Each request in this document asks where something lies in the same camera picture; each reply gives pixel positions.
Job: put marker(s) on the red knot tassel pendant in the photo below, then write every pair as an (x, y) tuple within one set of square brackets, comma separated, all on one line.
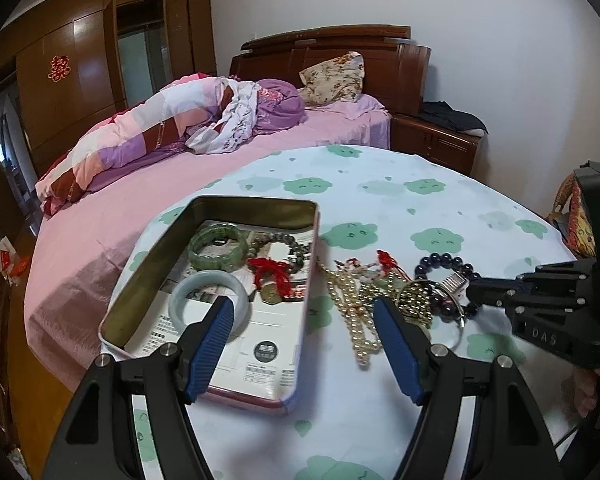
[(279, 271)]

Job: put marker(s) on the wooden nightstand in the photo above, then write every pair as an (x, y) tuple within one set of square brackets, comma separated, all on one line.
[(454, 150)]

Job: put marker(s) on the patchwork pink quilt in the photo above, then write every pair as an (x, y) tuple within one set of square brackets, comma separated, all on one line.
[(181, 107)]

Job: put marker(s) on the white floral cloth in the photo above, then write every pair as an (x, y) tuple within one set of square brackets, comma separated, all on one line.
[(237, 117)]

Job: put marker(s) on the red cord jade pendant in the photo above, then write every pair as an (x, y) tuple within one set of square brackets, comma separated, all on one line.
[(384, 272)]

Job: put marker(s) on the black clothes on nightstand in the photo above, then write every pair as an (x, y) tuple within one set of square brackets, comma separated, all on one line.
[(441, 114)]

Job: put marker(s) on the dark wooden headboard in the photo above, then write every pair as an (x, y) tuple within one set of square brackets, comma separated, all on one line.
[(395, 66)]

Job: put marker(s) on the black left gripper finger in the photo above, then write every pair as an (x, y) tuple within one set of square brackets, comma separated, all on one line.
[(498, 292)]

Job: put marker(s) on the pale white jade bangle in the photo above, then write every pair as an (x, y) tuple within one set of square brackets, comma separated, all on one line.
[(183, 310)]

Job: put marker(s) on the purple folded blanket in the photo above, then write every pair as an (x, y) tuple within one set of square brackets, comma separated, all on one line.
[(279, 107)]

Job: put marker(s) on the red double-happiness sticker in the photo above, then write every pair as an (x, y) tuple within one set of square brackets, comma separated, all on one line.
[(59, 68)]

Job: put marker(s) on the colourful patterned bag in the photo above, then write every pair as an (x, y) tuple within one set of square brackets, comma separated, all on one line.
[(569, 216)]

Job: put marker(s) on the brown wooden wardrobe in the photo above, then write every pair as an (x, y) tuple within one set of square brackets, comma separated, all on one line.
[(40, 120)]

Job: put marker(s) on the red and white bag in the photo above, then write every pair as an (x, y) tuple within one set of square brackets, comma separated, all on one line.
[(12, 265)]

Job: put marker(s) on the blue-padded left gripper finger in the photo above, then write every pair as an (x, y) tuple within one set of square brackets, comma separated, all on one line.
[(508, 438), (96, 438), (563, 273)]

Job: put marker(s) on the dark green jade bangle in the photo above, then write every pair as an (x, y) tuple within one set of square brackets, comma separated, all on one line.
[(220, 246)]

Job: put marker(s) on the pink-sheeted bed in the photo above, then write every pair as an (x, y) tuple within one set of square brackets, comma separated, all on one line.
[(80, 252)]

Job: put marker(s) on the cloud-print white tablecloth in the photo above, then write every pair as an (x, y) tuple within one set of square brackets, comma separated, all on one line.
[(303, 390)]

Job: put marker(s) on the pink metal tin box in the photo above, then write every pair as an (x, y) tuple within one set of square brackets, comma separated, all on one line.
[(258, 367)]

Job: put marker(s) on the floral pillow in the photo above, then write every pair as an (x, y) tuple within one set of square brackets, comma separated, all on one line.
[(337, 79)]

